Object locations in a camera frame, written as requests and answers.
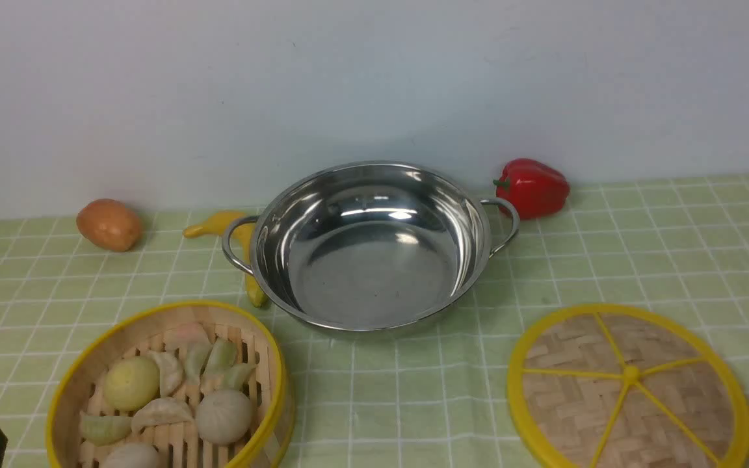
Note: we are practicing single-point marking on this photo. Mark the yellow rimmed bamboo steamer basket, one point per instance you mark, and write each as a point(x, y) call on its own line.
point(178, 445)

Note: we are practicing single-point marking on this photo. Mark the yellow rimmed woven steamer lid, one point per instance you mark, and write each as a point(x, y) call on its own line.
point(611, 385)

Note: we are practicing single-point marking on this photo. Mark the stainless steel pot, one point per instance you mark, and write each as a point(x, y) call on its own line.
point(371, 247)

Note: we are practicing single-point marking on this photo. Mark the pale green dumpling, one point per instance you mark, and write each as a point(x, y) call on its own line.
point(104, 429)

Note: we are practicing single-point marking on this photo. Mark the white bun at front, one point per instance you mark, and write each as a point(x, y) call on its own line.
point(136, 455)

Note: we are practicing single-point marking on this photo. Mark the yellow round bun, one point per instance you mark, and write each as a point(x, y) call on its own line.
point(131, 383)

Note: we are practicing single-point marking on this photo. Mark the white dumpling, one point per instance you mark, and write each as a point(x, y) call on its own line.
point(164, 410)

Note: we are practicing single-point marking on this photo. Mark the white round bun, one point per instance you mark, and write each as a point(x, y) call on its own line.
point(224, 416)

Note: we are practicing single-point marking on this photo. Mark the brown potato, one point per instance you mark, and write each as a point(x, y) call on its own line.
point(110, 225)

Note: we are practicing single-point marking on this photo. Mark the yellow banana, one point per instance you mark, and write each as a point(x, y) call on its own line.
point(216, 225)

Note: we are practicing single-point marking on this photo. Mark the red bell pepper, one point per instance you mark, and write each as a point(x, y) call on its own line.
point(533, 188)

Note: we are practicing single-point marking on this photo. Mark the green checked tablecloth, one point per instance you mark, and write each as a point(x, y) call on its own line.
point(677, 247)

